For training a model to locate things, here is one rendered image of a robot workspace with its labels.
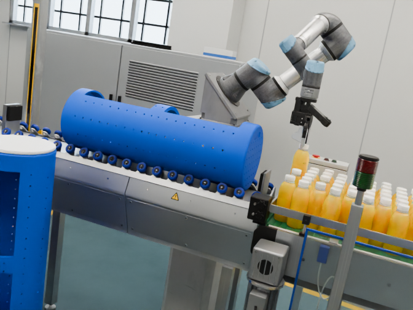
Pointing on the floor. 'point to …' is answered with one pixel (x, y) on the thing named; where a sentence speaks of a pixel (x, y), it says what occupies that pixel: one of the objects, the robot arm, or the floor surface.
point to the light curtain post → (35, 62)
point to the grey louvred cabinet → (123, 75)
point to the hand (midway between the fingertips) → (303, 146)
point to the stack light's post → (353, 221)
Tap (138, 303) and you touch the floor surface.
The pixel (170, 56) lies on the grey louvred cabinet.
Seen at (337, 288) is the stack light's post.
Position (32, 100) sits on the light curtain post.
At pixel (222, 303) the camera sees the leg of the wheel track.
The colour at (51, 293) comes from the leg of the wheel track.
